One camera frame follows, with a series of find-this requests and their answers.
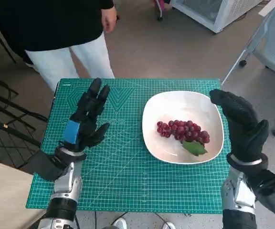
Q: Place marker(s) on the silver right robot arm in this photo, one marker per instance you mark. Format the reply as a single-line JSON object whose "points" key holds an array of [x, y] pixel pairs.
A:
{"points": [[237, 193]]}

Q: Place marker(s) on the person's hand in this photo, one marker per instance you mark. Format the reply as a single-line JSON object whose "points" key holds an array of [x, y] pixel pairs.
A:
{"points": [[110, 19]]}

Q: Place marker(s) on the white cabinet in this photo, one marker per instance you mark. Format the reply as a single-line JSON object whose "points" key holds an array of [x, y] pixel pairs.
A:
{"points": [[223, 14]]}

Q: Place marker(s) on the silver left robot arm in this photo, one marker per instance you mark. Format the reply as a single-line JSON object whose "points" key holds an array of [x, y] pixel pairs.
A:
{"points": [[66, 183]]}

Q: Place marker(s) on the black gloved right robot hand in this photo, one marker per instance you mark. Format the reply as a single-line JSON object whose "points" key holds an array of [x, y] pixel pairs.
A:
{"points": [[245, 128]]}

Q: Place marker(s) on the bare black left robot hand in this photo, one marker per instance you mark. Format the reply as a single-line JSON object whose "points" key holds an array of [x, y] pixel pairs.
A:
{"points": [[87, 114]]}

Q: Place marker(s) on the pink chair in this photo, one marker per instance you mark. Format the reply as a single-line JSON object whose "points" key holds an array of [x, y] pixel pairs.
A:
{"points": [[161, 7]]}

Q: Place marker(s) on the white square plate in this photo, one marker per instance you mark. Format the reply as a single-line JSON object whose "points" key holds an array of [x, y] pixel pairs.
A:
{"points": [[175, 107]]}

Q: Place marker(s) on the red toy grape bunch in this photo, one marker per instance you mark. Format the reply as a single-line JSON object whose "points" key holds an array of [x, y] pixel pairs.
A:
{"points": [[182, 130]]}

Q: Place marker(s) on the light wooden desk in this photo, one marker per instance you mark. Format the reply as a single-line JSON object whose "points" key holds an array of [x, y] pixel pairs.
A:
{"points": [[3, 195]]}

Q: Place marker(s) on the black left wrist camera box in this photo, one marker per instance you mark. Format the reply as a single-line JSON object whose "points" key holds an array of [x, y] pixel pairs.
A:
{"points": [[44, 165]]}

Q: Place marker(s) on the white shoe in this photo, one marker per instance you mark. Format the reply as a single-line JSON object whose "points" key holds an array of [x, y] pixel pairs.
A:
{"points": [[119, 224], [169, 225]]}

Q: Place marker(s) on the green cutting mat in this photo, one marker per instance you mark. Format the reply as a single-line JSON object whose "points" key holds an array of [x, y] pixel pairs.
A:
{"points": [[128, 179]]}

